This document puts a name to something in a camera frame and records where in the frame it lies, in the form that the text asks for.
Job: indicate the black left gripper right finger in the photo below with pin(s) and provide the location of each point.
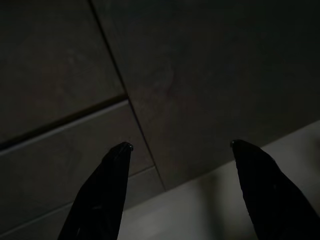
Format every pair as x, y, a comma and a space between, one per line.
272, 200

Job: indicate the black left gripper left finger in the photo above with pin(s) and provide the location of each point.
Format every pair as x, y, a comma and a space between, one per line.
100, 200

